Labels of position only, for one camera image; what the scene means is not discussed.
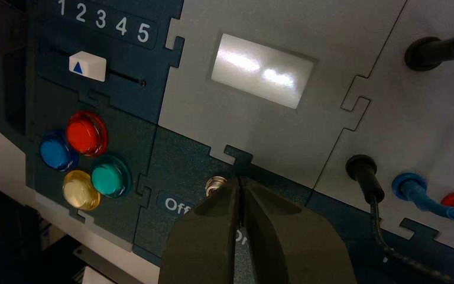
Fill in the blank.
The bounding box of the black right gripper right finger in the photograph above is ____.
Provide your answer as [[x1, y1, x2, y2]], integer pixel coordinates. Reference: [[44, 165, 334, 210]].
[[240, 175, 358, 284]]

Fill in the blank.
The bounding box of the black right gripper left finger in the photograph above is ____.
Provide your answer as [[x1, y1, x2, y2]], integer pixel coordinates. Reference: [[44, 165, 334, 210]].
[[158, 176, 241, 284]]

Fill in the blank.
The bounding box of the metal toggle switch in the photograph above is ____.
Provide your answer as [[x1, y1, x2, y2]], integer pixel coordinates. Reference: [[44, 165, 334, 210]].
[[205, 176, 229, 198]]

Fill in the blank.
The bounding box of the green round push button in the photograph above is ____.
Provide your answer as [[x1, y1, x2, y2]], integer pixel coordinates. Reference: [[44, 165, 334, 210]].
[[90, 155, 132, 199]]

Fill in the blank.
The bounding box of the dark teal control panel board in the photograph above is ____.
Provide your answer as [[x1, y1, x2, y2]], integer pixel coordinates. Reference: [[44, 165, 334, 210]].
[[0, 0, 454, 284]]

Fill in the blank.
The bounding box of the yellow round push button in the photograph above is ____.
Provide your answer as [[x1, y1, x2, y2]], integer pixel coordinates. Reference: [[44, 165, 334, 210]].
[[62, 169, 102, 212]]

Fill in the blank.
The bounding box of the red round push button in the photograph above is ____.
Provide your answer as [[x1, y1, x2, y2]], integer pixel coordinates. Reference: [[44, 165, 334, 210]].
[[65, 111, 109, 157]]

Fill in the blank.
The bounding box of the blue round push button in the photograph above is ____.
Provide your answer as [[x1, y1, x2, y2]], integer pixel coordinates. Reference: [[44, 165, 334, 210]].
[[38, 131, 80, 172]]

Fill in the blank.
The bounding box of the white rectangular display window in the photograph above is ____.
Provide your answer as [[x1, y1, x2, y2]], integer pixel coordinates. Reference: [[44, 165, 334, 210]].
[[210, 33, 316, 109]]

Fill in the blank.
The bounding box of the black equipment housing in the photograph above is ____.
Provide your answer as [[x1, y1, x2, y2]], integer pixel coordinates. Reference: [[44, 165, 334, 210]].
[[0, 176, 83, 284]]

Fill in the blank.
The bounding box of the white slider knob blue arrow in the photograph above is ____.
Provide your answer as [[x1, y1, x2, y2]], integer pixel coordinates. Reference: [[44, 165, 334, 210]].
[[69, 51, 107, 82]]

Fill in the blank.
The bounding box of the black banana plug cable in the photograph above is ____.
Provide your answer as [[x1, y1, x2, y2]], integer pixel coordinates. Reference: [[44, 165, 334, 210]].
[[345, 33, 454, 284]]

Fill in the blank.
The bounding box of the blue banana plug cable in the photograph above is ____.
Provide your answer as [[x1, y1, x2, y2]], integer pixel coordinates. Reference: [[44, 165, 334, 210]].
[[391, 56, 454, 224]]

